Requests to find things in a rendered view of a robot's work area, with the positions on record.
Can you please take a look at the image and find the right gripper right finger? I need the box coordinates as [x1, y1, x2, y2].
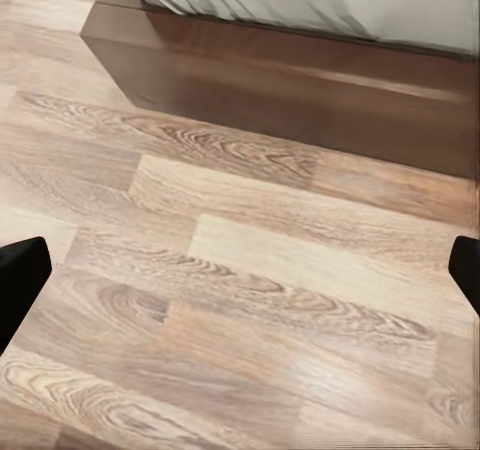
[448, 236, 480, 316]

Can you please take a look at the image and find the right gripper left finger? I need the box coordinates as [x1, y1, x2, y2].
[0, 236, 52, 355]

